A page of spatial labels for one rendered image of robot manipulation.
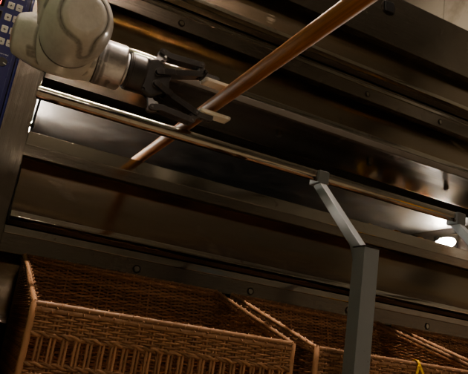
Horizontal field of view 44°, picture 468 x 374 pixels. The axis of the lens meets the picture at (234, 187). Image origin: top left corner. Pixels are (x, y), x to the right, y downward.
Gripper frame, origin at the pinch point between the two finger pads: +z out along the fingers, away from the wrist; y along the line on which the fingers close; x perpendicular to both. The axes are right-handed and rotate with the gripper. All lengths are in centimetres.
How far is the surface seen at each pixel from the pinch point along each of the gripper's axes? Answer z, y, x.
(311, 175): 35.0, 3.7, -16.0
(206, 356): 9, 51, -4
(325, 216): 65, 2, -53
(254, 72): -1.0, 0.8, 18.4
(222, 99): -0.6, 1.1, 4.1
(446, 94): 114, -59, -52
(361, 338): 37, 43, 7
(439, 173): 101, -20, -40
